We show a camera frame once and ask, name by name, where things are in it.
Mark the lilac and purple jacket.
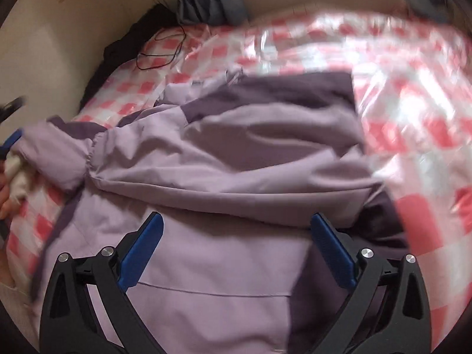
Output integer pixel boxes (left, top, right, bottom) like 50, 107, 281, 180
14, 71, 408, 353

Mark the black clothing pile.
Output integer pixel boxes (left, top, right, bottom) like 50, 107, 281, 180
79, 4, 178, 110

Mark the person's left hand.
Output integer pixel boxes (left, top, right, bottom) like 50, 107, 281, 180
0, 172, 19, 221

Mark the cream quilted blanket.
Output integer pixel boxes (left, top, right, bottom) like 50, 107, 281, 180
4, 153, 36, 204

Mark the pink checkered plastic-covered bedding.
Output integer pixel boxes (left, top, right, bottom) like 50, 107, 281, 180
7, 11, 471, 345

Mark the black charging cable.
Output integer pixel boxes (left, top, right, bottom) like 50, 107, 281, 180
135, 0, 187, 72

